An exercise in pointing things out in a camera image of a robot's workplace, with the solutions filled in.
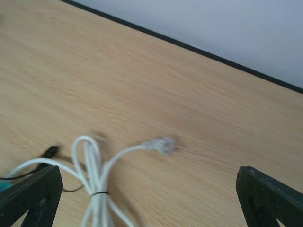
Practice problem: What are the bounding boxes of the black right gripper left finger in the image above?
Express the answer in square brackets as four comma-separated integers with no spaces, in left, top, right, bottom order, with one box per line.
[0,166,63,227]

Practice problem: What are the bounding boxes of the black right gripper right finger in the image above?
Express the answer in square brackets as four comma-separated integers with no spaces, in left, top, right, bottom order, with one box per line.
[236,166,303,227]

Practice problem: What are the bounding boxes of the thin black cable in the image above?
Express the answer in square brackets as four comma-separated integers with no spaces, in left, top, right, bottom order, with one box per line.
[0,144,86,192]

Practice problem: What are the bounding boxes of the white power cable with plug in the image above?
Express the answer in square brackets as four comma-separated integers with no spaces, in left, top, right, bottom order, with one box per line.
[4,136,177,227]

